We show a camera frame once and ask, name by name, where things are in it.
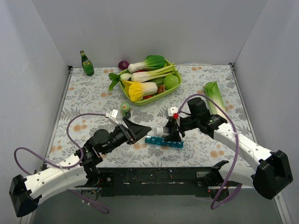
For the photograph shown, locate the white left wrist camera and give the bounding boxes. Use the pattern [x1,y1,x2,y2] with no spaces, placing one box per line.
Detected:
[105,109,120,126]

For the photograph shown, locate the floral table mat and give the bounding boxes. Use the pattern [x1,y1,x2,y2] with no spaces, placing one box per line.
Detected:
[47,65,253,168]

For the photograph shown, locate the round green cabbage toy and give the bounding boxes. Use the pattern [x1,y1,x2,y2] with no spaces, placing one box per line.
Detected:
[163,75,179,90]

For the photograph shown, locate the red pepper toy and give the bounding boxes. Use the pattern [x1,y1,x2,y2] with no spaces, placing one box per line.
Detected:
[143,95,153,99]

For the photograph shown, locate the green lidded small bottle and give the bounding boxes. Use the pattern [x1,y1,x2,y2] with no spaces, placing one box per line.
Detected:
[120,102,131,119]

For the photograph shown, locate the green glass bottle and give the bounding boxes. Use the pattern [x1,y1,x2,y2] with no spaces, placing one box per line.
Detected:
[80,50,94,77]

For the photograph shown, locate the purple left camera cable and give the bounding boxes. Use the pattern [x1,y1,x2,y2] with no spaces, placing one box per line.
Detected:
[14,112,110,214]

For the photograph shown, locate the brown mushroom toy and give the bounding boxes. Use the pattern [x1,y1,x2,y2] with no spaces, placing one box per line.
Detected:
[157,84,165,94]

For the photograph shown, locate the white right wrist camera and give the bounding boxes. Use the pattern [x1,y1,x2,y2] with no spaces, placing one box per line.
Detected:
[166,107,179,120]

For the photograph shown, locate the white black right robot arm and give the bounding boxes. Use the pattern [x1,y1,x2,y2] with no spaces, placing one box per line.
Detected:
[165,98,293,199]

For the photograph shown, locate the white pill bottle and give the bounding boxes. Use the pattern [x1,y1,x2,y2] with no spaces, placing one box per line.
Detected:
[153,127,171,138]

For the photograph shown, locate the green bok choy toy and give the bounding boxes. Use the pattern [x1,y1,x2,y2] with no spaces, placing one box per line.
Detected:
[128,55,165,73]

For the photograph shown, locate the yellow bok choy toy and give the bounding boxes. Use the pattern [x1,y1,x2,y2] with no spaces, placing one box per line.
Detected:
[122,81,158,102]

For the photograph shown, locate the napa cabbage toy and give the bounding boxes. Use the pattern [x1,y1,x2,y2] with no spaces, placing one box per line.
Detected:
[204,82,225,118]

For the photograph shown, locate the teal weekly pill organizer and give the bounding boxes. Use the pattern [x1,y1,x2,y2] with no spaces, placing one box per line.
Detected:
[145,136,184,148]

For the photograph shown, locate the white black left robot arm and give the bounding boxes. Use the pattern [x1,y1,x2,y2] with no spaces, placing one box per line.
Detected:
[9,117,151,217]

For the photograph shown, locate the purple onion toy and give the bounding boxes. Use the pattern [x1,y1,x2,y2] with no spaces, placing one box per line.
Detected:
[118,61,129,70]

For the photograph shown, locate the celery stalk toy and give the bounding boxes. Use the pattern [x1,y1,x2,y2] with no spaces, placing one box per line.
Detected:
[108,64,176,91]

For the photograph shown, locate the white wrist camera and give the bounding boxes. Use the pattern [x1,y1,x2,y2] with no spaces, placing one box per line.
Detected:
[166,107,179,120]
[105,109,120,126]

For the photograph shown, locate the black front mounting rail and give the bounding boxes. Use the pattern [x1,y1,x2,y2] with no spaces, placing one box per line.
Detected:
[72,166,236,199]

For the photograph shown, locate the lime green plastic basket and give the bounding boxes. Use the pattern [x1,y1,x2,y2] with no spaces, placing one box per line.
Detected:
[109,55,182,106]

